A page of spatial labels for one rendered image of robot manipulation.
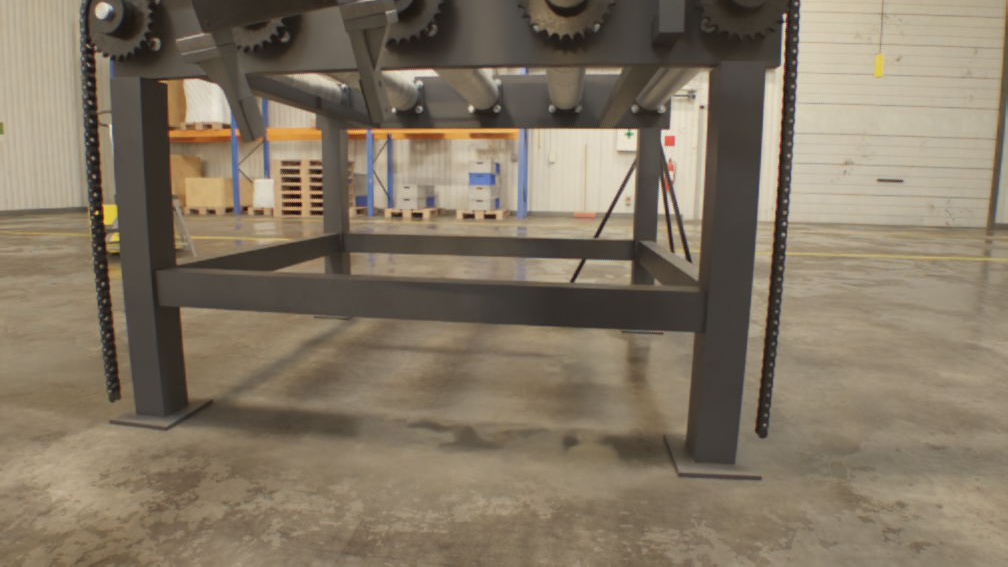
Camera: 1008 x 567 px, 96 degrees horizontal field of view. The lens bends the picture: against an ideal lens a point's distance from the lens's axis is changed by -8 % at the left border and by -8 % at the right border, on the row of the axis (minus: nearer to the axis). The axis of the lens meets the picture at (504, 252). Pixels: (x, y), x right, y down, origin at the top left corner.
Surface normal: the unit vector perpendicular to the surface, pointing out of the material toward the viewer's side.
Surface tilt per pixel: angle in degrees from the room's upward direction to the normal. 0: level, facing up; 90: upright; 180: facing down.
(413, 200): 90
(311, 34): 90
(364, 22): 113
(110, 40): 90
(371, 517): 0
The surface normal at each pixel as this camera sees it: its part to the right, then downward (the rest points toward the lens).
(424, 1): -0.12, 0.12
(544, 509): 0.01, -0.99
